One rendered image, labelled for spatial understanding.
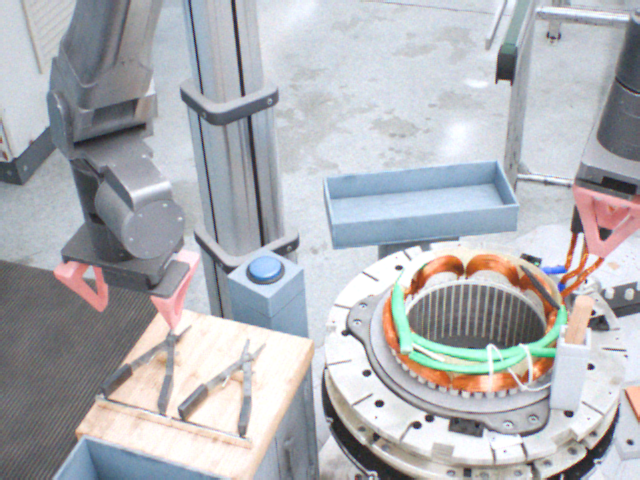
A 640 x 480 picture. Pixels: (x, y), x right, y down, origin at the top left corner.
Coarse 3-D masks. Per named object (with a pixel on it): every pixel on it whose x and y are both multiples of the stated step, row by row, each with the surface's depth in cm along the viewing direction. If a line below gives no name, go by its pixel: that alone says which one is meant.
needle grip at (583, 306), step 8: (584, 296) 83; (576, 304) 83; (584, 304) 82; (592, 304) 83; (576, 312) 83; (584, 312) 82; (576, 320) 83; (584, 320) 83; (568, 328) 85; (576, 328) 84; (584, 328) 84; (568, 336) 85; (576, 336) 84; (576, 344) 85
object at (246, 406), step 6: (246, 396) 94; (246, 402) 93; (252, 402) 94; (240, 408) 92; (246, 408) 92; (240, 414) 92; (246, 414) 92; (240, 420) 91; (246, 420) 91; (240, 426) 91; (246, 426) 91; (240, 432) 91; (246, 432) 91
